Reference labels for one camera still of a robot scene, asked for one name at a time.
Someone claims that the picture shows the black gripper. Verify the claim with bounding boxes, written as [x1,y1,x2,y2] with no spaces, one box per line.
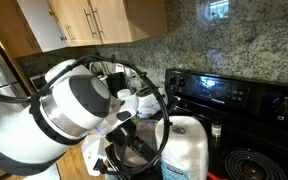
[107,120,160,175]

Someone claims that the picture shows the paper towel roll teal packaging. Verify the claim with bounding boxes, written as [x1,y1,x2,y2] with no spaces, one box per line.
[161,116,208,180]

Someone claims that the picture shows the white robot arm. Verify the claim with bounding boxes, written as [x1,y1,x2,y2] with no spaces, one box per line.
[0,59,139,176]

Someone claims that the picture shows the stainless steel pan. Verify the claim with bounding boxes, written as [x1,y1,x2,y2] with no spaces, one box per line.
[113,120,158,167]

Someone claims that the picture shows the white toaster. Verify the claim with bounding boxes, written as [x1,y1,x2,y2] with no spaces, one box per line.
[135,87,160,118]

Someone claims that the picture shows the red spatula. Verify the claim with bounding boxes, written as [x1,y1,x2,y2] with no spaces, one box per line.
[207,172,228,180]

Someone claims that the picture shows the small spice jar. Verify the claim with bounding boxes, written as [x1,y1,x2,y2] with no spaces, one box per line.
[211,121,222,138]

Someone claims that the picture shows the wooden upper cabinets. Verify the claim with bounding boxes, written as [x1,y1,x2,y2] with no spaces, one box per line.
[0,0,167,58]

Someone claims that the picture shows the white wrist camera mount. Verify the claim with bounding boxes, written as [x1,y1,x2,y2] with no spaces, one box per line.
[81,134,107,176]

